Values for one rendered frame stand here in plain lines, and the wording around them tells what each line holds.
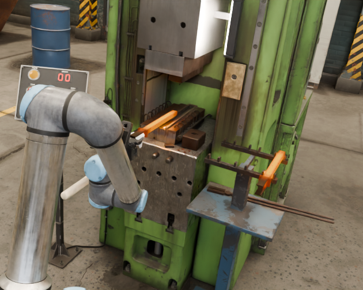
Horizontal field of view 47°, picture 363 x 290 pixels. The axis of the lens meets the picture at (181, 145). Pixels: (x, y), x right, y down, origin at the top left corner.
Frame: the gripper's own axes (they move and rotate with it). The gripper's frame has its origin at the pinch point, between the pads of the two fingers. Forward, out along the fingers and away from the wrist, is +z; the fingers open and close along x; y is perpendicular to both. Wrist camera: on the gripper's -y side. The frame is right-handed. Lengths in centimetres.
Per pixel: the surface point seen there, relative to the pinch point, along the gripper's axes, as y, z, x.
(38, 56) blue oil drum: 93, 334, -353
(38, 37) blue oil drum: 63, 334, -350
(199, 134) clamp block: 7.4, 30.6, 17.2
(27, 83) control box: -7, 4, -67
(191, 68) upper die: -23.9, 34.7, 7.3
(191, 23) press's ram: -46, 25, 9
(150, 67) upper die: -23.3, 24.3, -9.4
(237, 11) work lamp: -53, 36, 26
